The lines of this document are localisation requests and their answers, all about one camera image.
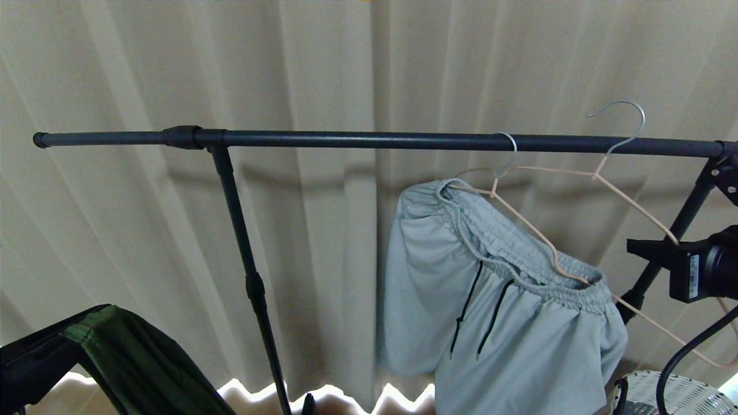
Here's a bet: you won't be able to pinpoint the green shirt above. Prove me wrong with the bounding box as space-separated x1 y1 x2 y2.
61 304 238 415

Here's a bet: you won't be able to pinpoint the black cable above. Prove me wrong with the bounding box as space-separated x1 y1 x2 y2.
656 302 738 415

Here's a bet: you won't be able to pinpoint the pink clothes hanger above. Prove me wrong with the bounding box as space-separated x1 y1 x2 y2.
454 100 738 369
446 132 592 286

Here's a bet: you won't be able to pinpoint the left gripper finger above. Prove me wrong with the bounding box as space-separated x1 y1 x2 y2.
0 304 110 415

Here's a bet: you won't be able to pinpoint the beige curtain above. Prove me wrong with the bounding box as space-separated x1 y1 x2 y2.
0 0 738 415

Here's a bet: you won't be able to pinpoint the black clothes rack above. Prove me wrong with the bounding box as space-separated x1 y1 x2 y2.
33 125 738 415

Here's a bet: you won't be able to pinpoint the pale grey shorts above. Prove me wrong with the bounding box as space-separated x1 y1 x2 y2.
378 178 630 415

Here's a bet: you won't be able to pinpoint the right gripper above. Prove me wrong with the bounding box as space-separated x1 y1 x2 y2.
626 224 738 304

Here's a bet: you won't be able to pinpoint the white laundry basket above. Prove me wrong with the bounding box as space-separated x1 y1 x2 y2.
611 370 738 415

